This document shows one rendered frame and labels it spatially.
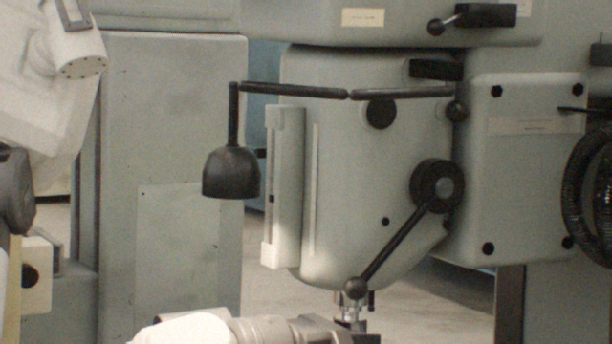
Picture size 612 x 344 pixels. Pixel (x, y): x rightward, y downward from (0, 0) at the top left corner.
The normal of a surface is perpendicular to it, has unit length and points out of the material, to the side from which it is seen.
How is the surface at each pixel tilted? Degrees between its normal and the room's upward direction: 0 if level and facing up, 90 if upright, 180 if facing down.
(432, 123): 90
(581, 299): 90
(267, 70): 90
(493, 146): 90
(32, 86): 57
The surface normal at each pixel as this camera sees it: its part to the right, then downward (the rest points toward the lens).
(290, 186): 0.50, 0.13
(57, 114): 0.55, -0.44
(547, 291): -0.87, 0.04
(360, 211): 0.22, 0.14
